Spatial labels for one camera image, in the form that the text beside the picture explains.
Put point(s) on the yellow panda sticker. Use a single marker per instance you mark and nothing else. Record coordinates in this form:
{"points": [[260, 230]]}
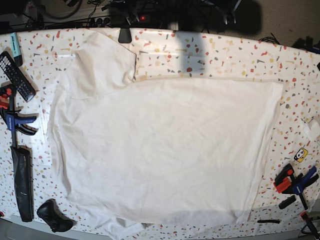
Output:
{"points": [[300, 155]]}

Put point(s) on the black TV remote control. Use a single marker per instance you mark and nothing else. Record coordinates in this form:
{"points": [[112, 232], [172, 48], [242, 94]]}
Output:
{"points": [[16, 77]]}

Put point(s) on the blue black bar clamp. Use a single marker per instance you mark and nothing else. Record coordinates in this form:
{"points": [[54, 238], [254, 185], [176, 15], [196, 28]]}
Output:
{"points": [[14, 121]]}

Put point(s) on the black sheath sleeve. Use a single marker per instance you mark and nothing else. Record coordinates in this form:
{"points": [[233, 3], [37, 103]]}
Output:
{"points": [[22, 175]]}

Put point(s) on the black power strip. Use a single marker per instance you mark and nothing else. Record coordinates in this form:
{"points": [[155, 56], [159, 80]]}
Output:
{"points": [[118, 20]]}

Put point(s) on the teal highlighter marker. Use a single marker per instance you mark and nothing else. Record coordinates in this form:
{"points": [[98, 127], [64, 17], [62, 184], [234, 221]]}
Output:
{"points": [[17, 55]]}

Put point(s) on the blue red bar clamp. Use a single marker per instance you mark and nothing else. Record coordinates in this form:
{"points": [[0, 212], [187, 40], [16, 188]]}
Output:
{"points": [[287, 183]]}

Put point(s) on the red clamp end piece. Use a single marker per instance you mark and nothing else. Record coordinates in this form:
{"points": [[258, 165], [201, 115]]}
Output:
{"points": [[309, 228]]}

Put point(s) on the white power adapter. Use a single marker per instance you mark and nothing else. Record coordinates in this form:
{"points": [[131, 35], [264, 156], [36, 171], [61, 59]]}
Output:
{"points": [[311, 129]]}

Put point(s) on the black flat strip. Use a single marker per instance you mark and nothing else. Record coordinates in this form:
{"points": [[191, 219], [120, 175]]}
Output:
{"points": [[269, 221]]}

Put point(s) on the black game controller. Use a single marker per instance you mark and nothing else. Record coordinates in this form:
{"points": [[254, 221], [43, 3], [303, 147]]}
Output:
{"points": [[51, 215]]}

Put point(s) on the small black bar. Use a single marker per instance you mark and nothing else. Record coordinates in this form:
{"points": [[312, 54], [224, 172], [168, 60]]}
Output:
{"points": [[285, 203]]}

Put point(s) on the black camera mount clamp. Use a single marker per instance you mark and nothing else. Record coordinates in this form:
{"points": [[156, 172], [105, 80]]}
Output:
{"points": [[125, 36]]}

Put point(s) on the white T-shirt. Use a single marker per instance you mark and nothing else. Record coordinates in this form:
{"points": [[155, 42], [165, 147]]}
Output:
{"points": [[161, 151]]}

